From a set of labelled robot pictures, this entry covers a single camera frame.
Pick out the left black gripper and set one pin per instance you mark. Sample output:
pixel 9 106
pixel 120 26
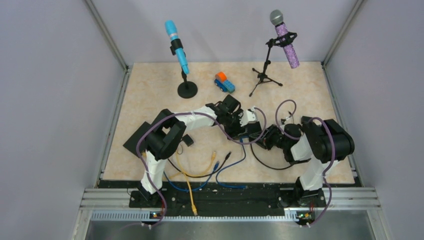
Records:
pixel 232 132

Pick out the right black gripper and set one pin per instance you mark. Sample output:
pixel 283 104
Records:
pixel 270 131

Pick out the small black wall plug adapter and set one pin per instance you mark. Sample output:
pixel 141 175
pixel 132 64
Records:
pixel 187 141

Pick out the large black network switch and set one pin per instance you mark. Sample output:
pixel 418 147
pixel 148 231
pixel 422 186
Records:
pixel 133 140

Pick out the small black ribbed network switch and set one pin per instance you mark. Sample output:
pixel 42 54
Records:
pixel 250 128

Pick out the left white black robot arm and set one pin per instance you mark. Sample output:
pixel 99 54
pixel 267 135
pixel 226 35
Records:
pixel 155 142

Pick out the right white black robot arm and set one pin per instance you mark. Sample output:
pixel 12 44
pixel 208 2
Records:
pixel 320 146

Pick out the orange blue toy truck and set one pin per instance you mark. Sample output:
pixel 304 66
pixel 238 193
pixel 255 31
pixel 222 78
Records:
pixel 223 83

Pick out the black round-base microphone stand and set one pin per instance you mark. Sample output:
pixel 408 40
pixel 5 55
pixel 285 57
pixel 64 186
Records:
pixel 187 89

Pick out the black tripod microphone stand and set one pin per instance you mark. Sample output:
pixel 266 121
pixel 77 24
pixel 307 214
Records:
pixel 266 69

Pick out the cyan microphone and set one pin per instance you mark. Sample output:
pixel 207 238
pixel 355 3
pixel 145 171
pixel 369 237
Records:
pixel 177 48

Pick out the purple glitter microphone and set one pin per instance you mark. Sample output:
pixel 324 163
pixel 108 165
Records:
pixel 277 19

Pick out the black power adapter with cord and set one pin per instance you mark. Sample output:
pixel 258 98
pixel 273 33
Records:
pixel 291 119

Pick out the black ethernet cable loose end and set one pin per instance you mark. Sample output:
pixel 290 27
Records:
pixel 207 167

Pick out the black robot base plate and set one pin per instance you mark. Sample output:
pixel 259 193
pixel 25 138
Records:
pixel 239 200

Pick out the aluminium frame rail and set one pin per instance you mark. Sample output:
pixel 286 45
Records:
pixel 113 214

